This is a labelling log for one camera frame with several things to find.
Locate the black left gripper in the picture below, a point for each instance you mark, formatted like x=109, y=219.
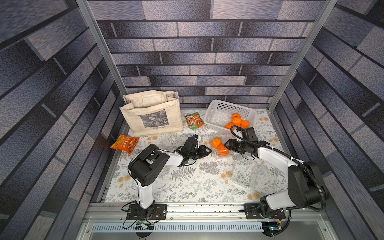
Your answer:
x=203, y=152

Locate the cream canvas Monet tote bag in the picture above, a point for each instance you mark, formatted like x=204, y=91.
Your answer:
x=152, y=113

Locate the aluminium frame post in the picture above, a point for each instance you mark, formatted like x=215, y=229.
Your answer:
x=318, y=24
x=101, y=42

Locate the left aluminium frame post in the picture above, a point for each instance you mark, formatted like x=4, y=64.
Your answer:
x=101, y=42

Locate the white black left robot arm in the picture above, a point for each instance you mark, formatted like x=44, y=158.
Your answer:
x=146, y=166

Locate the green red snack packet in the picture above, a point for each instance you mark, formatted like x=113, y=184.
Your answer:
x=194, y=121

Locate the right aluminium frame post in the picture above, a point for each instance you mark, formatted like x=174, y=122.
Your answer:
x=318, y=24

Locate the white plastic mesh basket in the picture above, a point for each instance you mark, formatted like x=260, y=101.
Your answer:
x=219, y=114

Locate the orange instant noodle packet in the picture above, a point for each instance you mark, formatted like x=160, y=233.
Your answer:
x=125, y=143

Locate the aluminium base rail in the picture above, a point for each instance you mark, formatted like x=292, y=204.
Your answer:
x=196, y=218

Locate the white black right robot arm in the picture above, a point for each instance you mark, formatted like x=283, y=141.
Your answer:
x=305, y=185

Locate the orange mandarin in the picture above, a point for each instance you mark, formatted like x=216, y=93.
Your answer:
x=229, y=125
x=236, y=115
x=237, y=120
x=216, y=142
x=244, y=124
x=222, y=150

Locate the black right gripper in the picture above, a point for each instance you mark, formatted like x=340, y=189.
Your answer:
x=235, y=144

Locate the clear plastic clamshell container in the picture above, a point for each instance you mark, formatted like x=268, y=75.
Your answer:
x=225, y=139
x=245, y=174

